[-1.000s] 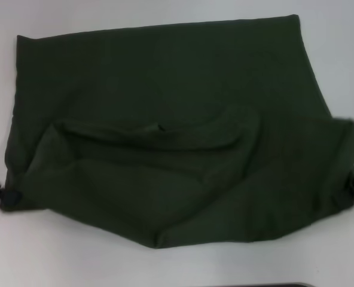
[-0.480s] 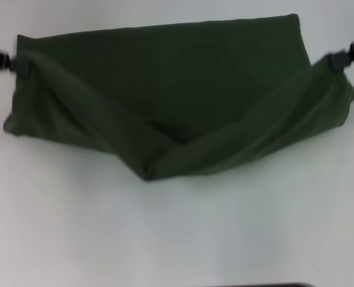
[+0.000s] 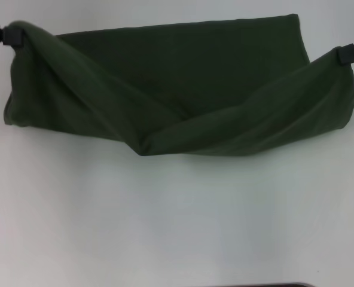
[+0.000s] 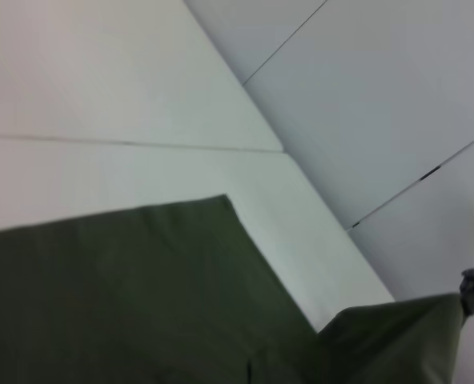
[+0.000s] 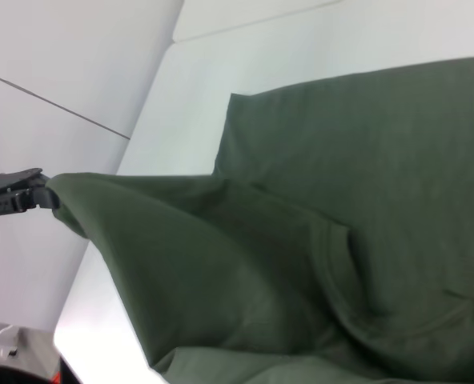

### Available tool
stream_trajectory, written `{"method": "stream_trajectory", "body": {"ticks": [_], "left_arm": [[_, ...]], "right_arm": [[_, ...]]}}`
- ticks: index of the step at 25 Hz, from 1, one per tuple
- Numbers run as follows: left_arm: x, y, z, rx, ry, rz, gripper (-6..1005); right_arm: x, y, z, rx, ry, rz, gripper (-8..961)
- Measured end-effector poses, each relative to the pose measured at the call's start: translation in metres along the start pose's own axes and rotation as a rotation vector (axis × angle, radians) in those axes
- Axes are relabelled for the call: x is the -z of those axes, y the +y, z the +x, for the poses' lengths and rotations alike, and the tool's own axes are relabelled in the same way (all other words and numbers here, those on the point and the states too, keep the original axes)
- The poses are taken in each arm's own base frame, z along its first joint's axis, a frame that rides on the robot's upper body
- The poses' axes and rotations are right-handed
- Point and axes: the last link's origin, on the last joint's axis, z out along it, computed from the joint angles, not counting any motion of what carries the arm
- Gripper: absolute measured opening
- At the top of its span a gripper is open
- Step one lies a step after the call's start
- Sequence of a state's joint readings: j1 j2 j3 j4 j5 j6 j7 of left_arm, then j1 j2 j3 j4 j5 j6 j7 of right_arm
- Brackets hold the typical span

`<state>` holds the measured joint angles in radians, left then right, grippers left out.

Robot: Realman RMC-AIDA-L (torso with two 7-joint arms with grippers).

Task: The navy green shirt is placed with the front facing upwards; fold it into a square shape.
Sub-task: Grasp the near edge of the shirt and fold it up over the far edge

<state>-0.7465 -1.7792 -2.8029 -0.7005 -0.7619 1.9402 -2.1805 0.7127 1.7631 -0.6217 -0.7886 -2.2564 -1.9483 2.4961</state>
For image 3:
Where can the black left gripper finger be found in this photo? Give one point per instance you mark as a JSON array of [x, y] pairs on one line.
[[13, 36]]

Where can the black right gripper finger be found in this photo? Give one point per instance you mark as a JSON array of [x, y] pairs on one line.
[[347, 54]]

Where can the dark green printed t-shirt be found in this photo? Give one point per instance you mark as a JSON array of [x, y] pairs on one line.
[[180, 89]]

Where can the dark rounded panel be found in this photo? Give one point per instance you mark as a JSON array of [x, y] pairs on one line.
[[284, 285]]

